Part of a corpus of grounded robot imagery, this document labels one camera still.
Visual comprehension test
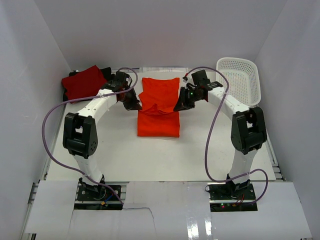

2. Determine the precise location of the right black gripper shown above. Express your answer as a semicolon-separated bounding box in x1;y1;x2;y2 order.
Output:
173;86;203;112

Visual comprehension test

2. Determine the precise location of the white label strip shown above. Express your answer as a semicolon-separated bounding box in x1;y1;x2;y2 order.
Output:
139;67;189;73

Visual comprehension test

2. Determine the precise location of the folded red t shirt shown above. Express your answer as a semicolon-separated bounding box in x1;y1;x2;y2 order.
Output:
61;65;108;105

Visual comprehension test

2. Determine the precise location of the folded black t shirt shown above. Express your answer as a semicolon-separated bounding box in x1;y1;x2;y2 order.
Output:
62;66;117;103

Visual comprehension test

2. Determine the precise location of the orange t shirt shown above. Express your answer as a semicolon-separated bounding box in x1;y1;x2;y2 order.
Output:
137;77;180;138

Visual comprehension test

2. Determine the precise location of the white plastic basket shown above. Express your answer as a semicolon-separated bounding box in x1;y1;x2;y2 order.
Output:
216;57;261;106

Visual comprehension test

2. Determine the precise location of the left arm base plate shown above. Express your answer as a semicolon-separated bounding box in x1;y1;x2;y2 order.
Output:
74;183;123;211

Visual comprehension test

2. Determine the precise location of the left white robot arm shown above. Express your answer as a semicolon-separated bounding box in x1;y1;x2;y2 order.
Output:
62;71;142;200

